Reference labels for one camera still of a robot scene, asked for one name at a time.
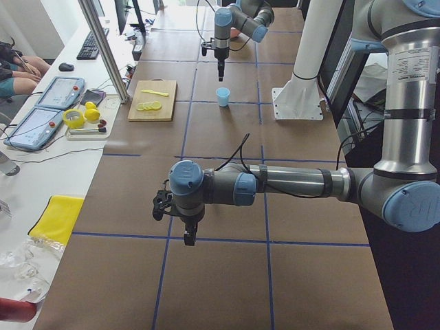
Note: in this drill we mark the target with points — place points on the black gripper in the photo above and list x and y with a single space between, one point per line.
220 54
188 221

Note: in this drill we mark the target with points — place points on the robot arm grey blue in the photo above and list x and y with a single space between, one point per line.
251 18
401 188

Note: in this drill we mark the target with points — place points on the light blue cup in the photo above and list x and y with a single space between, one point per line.
223 95

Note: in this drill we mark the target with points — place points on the pink bowl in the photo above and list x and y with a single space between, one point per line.
234 33

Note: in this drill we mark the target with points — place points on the yellow plastic knife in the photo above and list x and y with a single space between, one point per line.
159 93

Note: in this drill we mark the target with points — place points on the lemon slices row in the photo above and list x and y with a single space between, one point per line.
149 106

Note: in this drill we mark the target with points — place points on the wooden cutting board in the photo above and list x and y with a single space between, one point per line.
165 114

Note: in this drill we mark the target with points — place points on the black monitor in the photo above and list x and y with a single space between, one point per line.
122 8

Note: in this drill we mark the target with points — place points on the dark purple wallet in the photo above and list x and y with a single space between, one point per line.
95 96

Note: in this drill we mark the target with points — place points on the black keyboard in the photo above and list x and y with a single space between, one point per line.
89 49

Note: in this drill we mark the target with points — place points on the white tray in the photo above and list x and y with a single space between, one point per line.
98 130

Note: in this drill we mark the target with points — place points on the yellow cloth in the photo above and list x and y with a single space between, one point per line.
58 219

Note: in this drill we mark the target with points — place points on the yellow lemon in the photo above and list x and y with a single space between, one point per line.
91 111

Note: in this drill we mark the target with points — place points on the black computer mouse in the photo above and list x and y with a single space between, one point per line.
66 67

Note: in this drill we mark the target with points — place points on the yellow tape roll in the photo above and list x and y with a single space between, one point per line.
74 118

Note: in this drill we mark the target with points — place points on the upper teach pendant tablet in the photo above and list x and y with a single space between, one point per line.
62 93

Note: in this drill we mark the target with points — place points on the teach pendant tablet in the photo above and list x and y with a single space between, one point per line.
36 129
62 93

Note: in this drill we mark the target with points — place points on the clear plastic bag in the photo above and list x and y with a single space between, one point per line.
27 272

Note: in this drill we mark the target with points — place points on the lower teach pendant tablet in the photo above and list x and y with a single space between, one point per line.
36 129

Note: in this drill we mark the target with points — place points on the red object at corner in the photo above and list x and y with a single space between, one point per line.
17 311

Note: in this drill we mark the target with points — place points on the seated person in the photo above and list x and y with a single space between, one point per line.
20 74

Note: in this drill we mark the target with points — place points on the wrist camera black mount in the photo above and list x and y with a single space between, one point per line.
162 202

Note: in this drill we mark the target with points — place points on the white camera post with base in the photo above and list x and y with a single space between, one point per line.
299 99

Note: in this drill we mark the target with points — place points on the aluminium frame post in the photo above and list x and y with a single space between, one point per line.
91 17

